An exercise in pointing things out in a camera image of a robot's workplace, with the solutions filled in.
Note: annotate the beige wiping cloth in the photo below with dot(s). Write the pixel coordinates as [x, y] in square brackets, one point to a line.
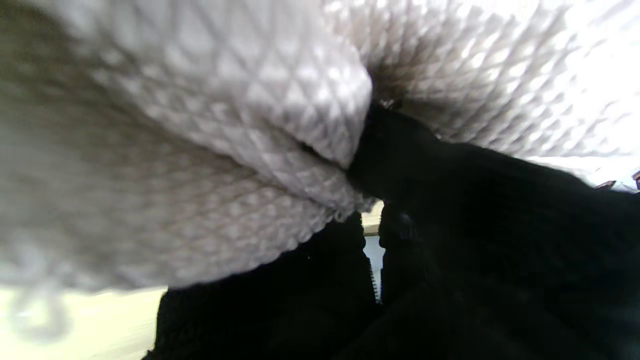
[175, 150]

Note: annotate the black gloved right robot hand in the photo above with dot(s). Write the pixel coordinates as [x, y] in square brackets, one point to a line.
[500, 260]

